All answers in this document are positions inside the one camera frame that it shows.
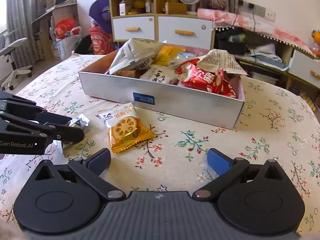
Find silver candy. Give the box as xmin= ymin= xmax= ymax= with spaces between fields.
xmin=61 ymin=114 xmax=91 ymax=149

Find small yellow blue-label packet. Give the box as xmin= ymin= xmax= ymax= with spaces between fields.
xmin=152 ymin=45 xmax=198 ymax=67

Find white newsprint snack packet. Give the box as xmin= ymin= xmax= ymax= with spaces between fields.
xmin=199 ymin=49 xmax=250 ymax=77
xmin=109 ymin=38 xmax=165 ymax=75

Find purple hat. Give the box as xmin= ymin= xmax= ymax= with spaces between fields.
xmin=89 ymin=0 xmax=113 ymax=34

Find wooden bookshelf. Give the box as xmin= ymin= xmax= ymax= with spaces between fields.
xmin=32 ymin=0 xmax=78 ymax=61

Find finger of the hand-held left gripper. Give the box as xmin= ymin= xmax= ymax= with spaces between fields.
xmin=35 ymin=111 xmax=73 ymax=125
xmin=40 ymin=124 xmax=85 ymax=144

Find brown cardboard box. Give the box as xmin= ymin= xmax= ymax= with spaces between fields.
xmin=164 ymin=2 xmax=188 ymax=15

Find pink cloth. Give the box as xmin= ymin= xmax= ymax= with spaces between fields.
xmin=197 ymin=8 xmax=319 ymax=57

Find red round-print bag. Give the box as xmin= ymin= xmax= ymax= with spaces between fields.
xmin=88 ymin=26 xmax=117 ymax=55

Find pile of papers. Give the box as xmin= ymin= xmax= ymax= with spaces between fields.
xmin=247 ymin=42 xmax=290 ymax=71

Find yellow round object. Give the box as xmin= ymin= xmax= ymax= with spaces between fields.
xmin=128 ymin=0 xmax=146 ymax=15

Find white office chair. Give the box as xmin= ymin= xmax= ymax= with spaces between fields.
xmin=0 ymin=34 xmax=35 ymax=91

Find white wall sockets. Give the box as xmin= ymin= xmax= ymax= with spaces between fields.
xmin=237 ymin=0 xmax=276 ymax=22

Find orange biscuit packet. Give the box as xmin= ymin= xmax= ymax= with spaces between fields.
xmin=98 ymin=102 xmax=155 ymax=155

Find brown snack packet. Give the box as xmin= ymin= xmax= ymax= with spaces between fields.
xmin=114 ymin=69 xmax=141 ymax=79

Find wooden cabinet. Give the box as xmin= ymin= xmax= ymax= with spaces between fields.
xmin=109 ymin=0 xmax=216 ymax=51

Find white cartoon face snack packet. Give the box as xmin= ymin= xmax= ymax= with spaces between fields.
xmin=139 ymin=64 xmax=179 ymax=85

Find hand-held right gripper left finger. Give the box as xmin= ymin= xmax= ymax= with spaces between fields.
xmin=34 ymin=148 xmax=126 ymax=201

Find pink and silver cardboard box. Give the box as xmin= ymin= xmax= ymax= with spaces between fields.
xmin=77 ymin=45 xmax=246 ymax=130

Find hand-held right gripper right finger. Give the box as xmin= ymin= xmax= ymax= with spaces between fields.
xmin=192 ymin=148 xmax=287 ymax=198

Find red and white shopping bag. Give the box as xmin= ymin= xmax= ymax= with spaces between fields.
xmin=51 ymin=17 xmax=82 ymax=61

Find floral tablecloth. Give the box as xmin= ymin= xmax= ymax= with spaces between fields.
xmin=0 ymin=52 xmax=320 ymax=240

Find white drawer with wooden handle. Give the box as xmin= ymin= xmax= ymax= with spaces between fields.
xmin=112 ymin=16 xmax=155 ymax=41
xmin=287 ymin=50 xmax=320 ymax=88

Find grey curtain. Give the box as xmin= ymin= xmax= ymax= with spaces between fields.
xmin=6 ymin=0 xmax=43 ymax=63

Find white drawer with round sticker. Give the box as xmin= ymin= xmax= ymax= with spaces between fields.
xmin=157 ymin=16 xmax=214 ymax=50

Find small white box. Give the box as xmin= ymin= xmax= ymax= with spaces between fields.
xmin=118 ymin=0 xmax=128 ymax=16

